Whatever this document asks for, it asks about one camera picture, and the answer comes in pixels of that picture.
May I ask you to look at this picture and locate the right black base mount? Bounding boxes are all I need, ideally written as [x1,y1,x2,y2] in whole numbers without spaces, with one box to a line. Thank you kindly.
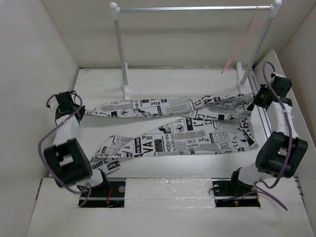
[208,168,261,207]

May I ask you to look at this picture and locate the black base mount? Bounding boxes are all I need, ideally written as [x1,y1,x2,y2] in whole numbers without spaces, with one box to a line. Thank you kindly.
[208,168,261,207]
[78,177,126,208]

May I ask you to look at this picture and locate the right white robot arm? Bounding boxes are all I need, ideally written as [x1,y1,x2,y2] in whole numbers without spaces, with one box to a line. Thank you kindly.
[228,73,308,195]

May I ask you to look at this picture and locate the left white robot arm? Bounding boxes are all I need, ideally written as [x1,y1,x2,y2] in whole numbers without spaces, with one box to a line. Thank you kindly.
[38,91,92,190]

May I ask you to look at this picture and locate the pink wire hanger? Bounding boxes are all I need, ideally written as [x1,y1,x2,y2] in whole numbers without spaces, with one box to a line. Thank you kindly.
[221,4,261,74]

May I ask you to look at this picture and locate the white garment rack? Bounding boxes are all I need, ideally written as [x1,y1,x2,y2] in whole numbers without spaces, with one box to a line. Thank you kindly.
[110,0,282,100]

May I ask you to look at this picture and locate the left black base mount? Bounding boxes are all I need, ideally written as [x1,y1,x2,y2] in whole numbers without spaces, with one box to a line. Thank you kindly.
[78,177,126,208]

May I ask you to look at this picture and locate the newspaper print trousers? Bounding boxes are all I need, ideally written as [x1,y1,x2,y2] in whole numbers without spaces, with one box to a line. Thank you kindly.
[88,93,258,173]

